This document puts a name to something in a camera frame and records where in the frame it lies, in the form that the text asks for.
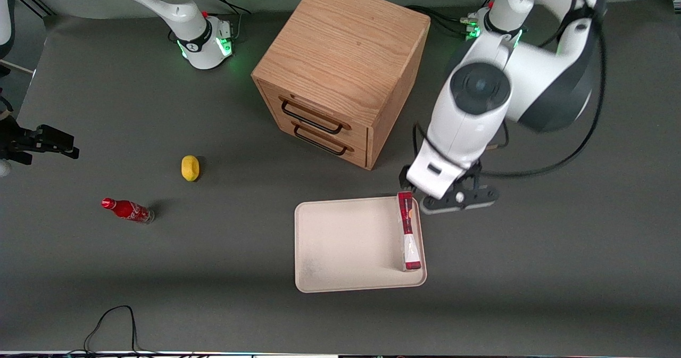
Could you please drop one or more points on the cream rectangular tray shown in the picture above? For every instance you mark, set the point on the cream rectangular tray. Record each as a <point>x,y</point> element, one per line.
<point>346,243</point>

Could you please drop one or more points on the red cookie box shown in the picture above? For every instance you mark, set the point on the red cookie box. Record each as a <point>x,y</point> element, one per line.
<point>408,230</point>

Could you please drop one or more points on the red cola bottle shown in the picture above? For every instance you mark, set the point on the red cola bottle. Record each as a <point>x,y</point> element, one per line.
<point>127,209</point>

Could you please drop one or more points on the yellow lemon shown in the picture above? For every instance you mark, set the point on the yellow lemon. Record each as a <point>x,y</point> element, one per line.
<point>190,168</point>

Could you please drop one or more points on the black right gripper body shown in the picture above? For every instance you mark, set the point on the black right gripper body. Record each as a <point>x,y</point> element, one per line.
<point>21,141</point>

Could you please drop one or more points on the dark grey table mat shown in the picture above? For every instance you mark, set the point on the dark grey table mat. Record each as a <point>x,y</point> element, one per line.
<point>213,294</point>

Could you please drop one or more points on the oak wooden drawer cabinet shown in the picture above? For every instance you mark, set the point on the oak wooden drawer cabinet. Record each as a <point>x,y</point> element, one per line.
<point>340,49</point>

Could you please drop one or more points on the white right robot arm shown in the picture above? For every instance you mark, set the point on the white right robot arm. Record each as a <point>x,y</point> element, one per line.
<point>199,41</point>

